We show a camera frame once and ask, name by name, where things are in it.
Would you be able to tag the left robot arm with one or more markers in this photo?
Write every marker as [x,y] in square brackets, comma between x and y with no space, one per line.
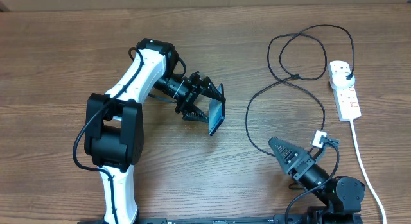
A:
[113,130]

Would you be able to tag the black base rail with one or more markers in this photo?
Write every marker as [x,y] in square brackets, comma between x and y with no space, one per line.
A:
[218,220]

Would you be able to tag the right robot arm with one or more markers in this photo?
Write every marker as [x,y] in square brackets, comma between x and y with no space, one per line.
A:
[341,195]

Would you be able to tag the white charger adapter plug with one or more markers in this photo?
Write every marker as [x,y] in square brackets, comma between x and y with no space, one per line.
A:
[341,81]

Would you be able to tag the white power strip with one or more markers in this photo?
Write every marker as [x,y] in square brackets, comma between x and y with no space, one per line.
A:
[346,99]

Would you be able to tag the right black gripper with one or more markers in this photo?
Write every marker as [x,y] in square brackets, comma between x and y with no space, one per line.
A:
[294,156]

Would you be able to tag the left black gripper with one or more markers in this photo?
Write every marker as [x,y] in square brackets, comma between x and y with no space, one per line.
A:
[187,104]

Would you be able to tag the blue Galaxy smartphone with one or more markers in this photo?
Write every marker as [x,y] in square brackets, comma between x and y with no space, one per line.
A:
[216,110]

